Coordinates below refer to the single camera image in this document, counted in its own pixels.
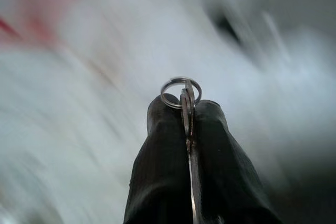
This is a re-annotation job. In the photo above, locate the small silver key pair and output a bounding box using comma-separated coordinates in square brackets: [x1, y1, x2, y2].
[160, 76, 203, 224]

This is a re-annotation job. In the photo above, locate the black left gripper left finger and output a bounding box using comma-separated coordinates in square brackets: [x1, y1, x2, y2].
[122, 95, 194, 224]

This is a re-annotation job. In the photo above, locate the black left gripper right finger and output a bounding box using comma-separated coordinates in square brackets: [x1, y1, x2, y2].
[193, 99, 284, 224]

